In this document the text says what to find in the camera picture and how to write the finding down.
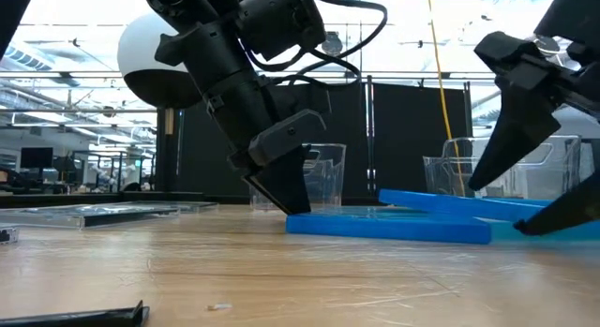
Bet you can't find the yellow hanging cable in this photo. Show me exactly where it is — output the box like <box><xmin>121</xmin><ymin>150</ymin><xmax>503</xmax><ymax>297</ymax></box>
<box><xmin>425</xmin><ymin>0</ymin><xmax>465</xmax><ymax>197</ymax></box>

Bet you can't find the black computer monitor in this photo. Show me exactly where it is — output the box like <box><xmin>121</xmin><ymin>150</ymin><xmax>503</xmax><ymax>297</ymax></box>
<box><xmin>19</xmin><ymin>147</ymin><xmax>54</xmax><ymax>170</ymax></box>

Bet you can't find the black ceiling cord reel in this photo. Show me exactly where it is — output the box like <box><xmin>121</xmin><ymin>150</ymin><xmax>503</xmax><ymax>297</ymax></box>
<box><xmin>321</xmin><ymin>30</ymin><xmax>344</xmax><ymax>57</ymax></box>

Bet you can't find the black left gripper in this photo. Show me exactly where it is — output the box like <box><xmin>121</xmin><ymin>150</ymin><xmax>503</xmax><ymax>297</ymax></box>
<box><xmin>203</xmin><ymin>73</ymin><xmax>328</xmax><ymax>216</ymax></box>

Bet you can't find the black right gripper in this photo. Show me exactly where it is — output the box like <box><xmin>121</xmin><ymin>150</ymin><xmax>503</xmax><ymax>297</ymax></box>
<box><xmin>468</xmin><ymin>0</ymin><xmax>600</xmax><ymax>192</ymax></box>

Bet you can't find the clear plastic bin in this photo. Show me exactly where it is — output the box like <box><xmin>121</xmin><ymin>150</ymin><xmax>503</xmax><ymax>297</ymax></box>
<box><xmin>247</xmin><ymin>142</ymin><xmax>347</xmax><ymax>212</ymax></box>
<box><xmin>423</xmin><ymin>135</ymin><xmax>582</xmax><ymax>201</ymax></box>

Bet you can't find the white globe table lamp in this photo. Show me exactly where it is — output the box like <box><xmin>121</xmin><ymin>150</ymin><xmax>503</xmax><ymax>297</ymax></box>
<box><xmin>116</xmin><ymin>12</ymin><xmax>205</xmax><ymax>201</ymax></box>

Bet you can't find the black plastic strip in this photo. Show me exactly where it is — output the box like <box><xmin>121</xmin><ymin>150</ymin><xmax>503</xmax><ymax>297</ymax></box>
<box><xmin>0</xmin><ymin>301</ymin><xmax>150</xmax><ymax>327</ymax></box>

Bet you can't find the black partition screen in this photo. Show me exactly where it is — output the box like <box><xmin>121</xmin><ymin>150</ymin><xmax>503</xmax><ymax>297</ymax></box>
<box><xmin>180</xmin><ymin>76</ymin><xmax>474</xmax><ymax>200</ymax></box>

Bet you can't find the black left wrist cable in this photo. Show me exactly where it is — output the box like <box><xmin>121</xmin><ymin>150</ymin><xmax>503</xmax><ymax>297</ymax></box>
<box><xmin>243</xmin><ymin>0</ymin><xmax>389</xmax><ymax>92</ymax></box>

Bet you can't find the black aluminium table frame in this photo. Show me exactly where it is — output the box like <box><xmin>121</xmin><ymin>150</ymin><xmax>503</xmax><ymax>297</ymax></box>
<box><xmin>0</xmin><ymin>190</ymin><xmax>600</xmax><ymax>216</ymax></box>

